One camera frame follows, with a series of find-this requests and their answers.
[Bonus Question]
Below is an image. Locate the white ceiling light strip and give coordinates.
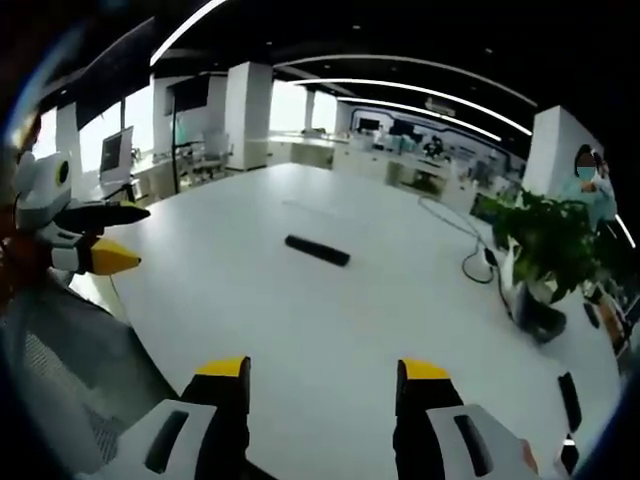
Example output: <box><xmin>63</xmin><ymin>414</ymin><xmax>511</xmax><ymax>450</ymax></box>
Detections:
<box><xmin>148</xmin><ymin>0</ymin><xmax>232</xmax><ymax>67</ymax></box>
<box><xmin>287</xmin><ymin>77</ymin><xmax>534</xmax><ymax>137</ymax></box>

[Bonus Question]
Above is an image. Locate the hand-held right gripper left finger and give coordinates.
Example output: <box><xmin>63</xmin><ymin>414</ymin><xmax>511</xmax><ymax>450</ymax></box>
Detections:
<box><xmin>97</xmin><ymin>355</ymin><xmax>251</xmax><ymax>480</ymax></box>

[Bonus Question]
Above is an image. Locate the computer monitor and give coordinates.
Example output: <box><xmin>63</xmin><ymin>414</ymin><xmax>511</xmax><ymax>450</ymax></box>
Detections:
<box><xmin>98</xmin><ymin>125</ymin><xmax>136</xmax><ymax>185</ymax></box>

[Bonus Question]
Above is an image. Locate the green potted plant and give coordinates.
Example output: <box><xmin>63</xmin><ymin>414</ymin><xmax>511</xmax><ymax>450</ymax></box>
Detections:
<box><xmin>491</xmin><ymin>188</ymin><xmax>617</xmax><ymax>306</ymax></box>

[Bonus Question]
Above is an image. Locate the black pole stand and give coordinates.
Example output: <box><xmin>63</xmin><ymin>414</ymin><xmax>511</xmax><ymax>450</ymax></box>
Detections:
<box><xmin>170</xmin><ymin>87</ymin><xmax>180</xmax><ymax>195</ymax></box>

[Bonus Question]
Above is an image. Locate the black cable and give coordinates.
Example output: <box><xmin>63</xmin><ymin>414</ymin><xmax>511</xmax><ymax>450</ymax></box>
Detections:
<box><xmin>417</xmin><ymin>193</ymin><xmax>502</xmax><ymax>286</ymax></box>

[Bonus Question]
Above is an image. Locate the grey mesh chair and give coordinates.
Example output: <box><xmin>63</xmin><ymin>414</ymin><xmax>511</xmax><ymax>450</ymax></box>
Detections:
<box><xmin>0</xmin><ymin>282</ymin><xmax>180</xmax><ymax>480</ymax></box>

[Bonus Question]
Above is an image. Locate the grey office chair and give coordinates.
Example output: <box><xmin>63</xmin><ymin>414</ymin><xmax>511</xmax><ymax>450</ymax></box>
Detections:
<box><xmin>198</xmin><ymin>130</ymin><xmax>235</xmax><ymax>182</ymax></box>

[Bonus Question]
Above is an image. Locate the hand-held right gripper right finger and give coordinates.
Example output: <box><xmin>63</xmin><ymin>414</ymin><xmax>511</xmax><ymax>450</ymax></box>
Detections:
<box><xmin>392</xmin><ymin>357</ymin><xmax>542</xmax><ymax>480</ymax></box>

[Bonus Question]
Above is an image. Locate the black remote with white button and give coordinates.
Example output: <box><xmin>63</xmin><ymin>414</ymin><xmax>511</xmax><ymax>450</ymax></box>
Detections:
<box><xmin>558</xmin><ymin>433</ymin><xmax>581</xmax><ymax>477</ymax></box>

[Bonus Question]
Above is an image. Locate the long black remote control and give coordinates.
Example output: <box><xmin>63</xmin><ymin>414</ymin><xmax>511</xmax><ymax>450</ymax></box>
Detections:
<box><xmin>556</xmin><ymin>370</ymin><xmax>584</xmax><ymax>434</ymax></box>

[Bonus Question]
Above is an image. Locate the dark plant pot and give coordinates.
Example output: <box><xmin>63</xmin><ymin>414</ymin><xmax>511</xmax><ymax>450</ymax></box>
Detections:
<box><xmin>509</xmin><ymin>279</ymin><xmax>569</xmax><ymax>344</ymax></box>

